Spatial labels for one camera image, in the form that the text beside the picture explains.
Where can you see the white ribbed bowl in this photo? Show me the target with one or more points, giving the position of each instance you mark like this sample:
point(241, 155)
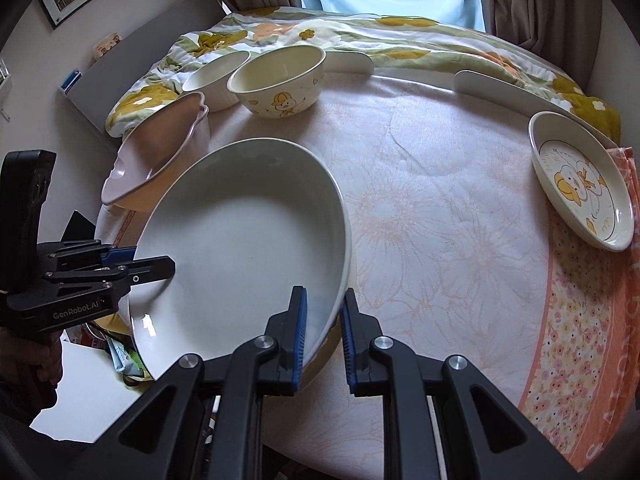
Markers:
point(215, 72)

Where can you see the person's left hand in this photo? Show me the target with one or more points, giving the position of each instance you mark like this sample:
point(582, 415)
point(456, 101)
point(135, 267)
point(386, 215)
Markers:
point(47, 365)

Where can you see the small blue box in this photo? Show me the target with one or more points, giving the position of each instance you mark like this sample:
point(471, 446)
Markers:
point(70, 80)

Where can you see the cream duck print bowl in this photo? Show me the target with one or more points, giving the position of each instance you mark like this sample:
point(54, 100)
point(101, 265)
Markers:
point(280, 95)

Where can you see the colourful paper bag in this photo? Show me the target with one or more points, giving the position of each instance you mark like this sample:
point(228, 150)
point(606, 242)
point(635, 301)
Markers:
point(125, 355)

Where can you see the large white plate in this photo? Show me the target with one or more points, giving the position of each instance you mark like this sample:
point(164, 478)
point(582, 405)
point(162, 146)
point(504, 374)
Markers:
point(240, 240)

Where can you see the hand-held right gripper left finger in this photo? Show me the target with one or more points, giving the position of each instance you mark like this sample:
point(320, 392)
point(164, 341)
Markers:
point(300, 330)

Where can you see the pink bowl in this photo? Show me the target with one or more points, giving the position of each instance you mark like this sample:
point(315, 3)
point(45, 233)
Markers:
point(160, 130)

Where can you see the floral blanket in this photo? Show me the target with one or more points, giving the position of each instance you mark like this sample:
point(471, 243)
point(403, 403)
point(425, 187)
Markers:
point(400, 35)

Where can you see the long white table rail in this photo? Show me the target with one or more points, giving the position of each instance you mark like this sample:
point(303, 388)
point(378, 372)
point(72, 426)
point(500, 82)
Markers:
point(500, 90)

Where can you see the pale floral tablecloth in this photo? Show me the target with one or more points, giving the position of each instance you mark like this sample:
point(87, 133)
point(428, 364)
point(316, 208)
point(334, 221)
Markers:
point(440, 200)

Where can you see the short white table rail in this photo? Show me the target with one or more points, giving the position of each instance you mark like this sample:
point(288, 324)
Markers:
point(350, 62)

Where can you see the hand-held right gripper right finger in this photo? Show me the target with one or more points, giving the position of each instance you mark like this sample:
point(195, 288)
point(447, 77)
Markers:
point(347, 340)

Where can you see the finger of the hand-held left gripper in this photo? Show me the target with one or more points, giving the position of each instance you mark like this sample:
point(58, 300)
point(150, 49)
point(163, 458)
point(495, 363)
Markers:
point(117, 255)
point(150, 267)

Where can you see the cream duck print plate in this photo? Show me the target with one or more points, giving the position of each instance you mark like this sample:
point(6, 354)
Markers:
point(575, 180)

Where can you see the grey headboard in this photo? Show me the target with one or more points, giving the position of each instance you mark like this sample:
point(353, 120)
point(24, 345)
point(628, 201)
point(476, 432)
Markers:
point(150, 45)

